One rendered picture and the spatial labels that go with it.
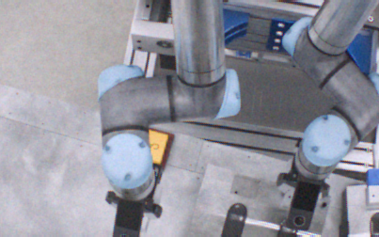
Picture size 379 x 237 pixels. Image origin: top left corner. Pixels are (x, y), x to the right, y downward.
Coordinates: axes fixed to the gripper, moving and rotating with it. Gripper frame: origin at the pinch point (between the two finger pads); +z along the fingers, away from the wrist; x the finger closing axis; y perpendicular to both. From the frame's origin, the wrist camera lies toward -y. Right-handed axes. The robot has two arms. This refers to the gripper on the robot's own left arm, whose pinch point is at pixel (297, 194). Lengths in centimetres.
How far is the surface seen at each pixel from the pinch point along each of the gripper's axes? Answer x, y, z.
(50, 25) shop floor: 84, 54, 92
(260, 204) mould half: 6.7, -3.3, 2.5
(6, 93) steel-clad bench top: 66, 7, 12
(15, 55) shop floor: 92, 41, 92
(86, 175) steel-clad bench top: 42.8, -5.2, 11.6
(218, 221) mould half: 13.7, -8.6, 2.8
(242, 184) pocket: 11.2, 0.3, 5.2
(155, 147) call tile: 30.1, 3.8, 7.9
